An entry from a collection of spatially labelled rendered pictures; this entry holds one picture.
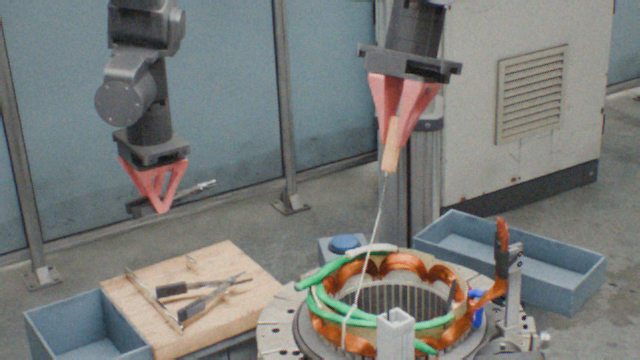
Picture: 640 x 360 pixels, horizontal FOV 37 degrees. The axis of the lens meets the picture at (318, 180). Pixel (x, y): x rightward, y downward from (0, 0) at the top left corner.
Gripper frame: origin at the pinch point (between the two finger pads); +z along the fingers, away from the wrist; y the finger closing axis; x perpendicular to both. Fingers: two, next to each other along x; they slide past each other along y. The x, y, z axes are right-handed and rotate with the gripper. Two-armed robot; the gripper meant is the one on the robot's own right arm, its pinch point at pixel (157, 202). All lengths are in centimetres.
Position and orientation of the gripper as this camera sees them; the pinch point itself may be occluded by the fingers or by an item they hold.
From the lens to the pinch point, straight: 126.2
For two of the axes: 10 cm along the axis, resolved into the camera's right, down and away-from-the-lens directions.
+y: 5.5, 3.3, -7.7
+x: 8.3, -2.5, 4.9
